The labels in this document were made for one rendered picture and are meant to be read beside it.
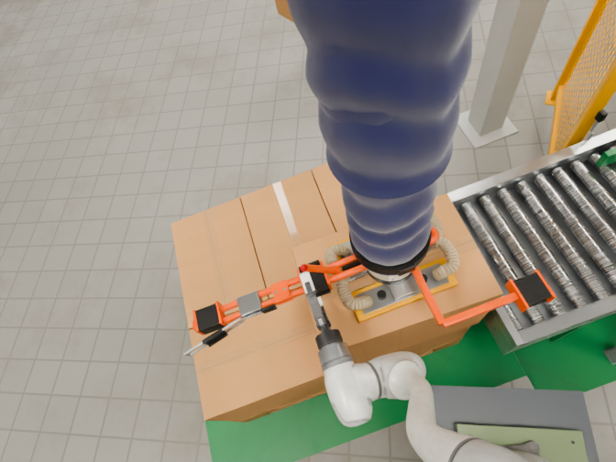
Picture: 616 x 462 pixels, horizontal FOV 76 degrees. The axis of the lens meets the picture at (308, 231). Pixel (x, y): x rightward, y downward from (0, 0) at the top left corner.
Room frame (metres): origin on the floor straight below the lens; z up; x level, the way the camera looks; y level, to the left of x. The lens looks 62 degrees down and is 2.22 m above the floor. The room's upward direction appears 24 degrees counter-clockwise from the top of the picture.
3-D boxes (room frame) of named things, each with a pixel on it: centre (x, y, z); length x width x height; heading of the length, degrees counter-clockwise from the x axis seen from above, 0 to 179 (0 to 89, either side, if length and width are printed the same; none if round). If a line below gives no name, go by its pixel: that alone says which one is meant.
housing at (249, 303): (0.46, 0.26, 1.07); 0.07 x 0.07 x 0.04; 87
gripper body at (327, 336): (0.29, 0.07, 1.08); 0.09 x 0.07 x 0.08; 177
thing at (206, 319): (0.47, 0.39, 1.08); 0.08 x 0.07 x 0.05; 87
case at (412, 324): (0.43, -0.20, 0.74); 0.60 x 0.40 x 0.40; 85
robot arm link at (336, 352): (0.22, 0.07, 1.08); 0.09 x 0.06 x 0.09; 87
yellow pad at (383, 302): (0.35, -0.20, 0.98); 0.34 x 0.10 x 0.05; 87
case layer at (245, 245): (0.76, 0.08, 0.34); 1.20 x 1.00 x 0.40; 87
